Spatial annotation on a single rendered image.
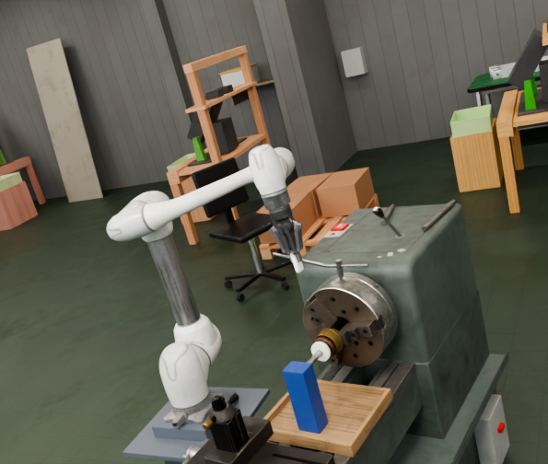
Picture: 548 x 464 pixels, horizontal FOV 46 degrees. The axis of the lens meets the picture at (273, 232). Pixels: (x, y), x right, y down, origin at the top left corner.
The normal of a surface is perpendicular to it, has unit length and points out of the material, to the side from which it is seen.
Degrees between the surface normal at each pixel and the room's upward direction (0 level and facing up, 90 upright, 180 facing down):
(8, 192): 90
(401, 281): 90
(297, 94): 90
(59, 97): 84
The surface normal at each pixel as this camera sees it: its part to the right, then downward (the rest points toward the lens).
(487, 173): -0.36, 0.37
